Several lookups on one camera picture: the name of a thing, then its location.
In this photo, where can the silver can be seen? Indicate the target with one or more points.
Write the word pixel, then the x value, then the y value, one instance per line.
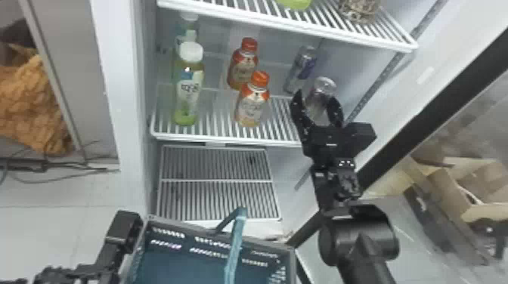
pixel 301 69

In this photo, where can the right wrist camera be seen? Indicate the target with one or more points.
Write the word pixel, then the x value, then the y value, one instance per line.
pixel 360 138

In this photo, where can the green bottle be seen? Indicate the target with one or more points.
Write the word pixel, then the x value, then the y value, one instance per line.
pixel 294 3
pixel 187 91
pixel 185 31

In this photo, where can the white fridge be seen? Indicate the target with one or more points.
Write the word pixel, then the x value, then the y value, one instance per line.
pixel 119 99

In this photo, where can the fridge door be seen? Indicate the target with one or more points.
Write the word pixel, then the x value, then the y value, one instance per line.
pixel 436 115

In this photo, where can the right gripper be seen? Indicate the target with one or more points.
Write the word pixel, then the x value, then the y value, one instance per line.
pixel 327 144

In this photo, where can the brown jar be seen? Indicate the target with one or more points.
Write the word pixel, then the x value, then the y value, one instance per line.
pixel 359 8

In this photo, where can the blue basket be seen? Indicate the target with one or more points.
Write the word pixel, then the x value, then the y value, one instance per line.
pixel 178 269

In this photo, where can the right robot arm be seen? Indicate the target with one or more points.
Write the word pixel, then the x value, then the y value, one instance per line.
pixel 357 246

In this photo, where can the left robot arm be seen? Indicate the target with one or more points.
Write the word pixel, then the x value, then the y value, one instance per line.
pixel 123 232

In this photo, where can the orange bottle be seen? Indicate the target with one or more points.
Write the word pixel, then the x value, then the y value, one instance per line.
pixel 241 67
pixel 251 105

